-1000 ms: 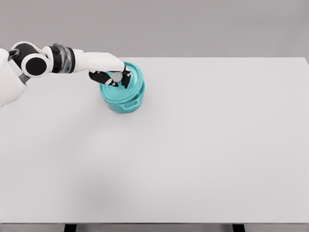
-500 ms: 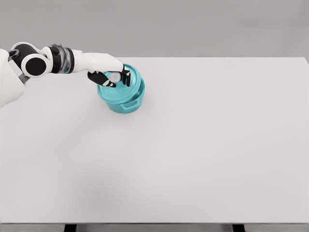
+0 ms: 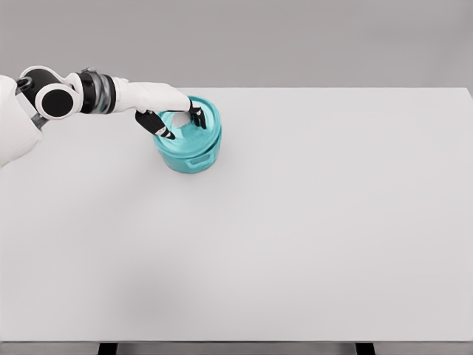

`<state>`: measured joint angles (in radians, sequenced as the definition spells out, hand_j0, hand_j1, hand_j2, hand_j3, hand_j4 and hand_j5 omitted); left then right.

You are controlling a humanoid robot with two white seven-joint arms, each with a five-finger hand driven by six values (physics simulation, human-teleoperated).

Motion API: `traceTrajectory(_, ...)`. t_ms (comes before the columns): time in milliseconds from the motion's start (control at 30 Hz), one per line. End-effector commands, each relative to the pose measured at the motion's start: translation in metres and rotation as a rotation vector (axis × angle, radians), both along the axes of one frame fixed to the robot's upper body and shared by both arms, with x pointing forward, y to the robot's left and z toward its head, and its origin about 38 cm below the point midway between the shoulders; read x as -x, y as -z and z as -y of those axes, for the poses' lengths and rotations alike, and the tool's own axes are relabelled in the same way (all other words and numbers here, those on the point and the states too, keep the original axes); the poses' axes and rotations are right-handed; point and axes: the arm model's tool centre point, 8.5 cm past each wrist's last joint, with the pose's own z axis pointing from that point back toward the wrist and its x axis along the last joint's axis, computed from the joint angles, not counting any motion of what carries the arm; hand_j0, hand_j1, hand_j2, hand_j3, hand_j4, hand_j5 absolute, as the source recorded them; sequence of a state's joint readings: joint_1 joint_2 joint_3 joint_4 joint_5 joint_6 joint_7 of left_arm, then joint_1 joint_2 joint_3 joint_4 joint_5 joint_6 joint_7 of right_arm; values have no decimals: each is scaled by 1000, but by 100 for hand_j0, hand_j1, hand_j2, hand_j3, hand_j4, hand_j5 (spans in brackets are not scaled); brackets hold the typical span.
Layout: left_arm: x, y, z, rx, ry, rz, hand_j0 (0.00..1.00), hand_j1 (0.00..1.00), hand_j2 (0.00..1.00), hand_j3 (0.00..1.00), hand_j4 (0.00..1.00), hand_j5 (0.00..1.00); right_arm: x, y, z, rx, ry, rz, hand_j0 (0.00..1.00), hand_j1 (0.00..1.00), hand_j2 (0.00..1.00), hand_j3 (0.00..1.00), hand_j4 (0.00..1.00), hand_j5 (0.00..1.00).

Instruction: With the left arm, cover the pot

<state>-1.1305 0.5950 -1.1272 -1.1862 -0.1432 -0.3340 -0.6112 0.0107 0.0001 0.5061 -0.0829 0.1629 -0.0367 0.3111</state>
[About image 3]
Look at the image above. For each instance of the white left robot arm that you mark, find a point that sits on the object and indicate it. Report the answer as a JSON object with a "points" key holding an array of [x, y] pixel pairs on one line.
{"points": [[55, 101]]}

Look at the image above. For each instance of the teal pot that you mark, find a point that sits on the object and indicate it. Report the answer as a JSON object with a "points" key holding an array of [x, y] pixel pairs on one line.
{"points": [[192, 161]]}

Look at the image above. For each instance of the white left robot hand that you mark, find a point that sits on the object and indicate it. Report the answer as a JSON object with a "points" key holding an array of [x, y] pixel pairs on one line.
{"points": [[159, 95]]}

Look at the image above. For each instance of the teal pot lid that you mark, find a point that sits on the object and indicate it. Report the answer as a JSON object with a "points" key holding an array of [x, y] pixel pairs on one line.
{"points": [[199, 137]]}

